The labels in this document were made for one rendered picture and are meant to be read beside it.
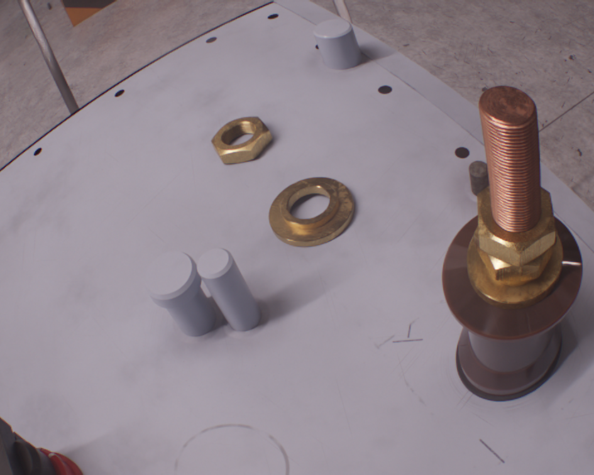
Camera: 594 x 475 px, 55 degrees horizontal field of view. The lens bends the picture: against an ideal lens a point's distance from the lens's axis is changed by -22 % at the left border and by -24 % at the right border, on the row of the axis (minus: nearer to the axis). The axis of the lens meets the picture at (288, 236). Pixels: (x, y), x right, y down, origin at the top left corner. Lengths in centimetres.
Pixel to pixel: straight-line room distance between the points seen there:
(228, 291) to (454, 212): 17
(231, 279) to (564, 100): 249
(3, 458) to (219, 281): 22
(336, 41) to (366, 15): 285
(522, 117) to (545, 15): 326
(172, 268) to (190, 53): 38
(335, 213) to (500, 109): 27
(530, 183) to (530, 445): 18
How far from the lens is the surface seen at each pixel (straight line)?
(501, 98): 29
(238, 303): 47
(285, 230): 53
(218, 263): 45
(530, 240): 32
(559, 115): 276
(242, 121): 62
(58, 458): 48
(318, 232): 52
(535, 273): 34
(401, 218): 52
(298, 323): 48
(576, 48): 325
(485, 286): 35
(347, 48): 66
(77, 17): 505
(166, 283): 47
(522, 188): 30
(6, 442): 45
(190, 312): 48
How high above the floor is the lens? 175
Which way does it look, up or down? 46 degrees down
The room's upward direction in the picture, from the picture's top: 22 degrees counter-clockwise
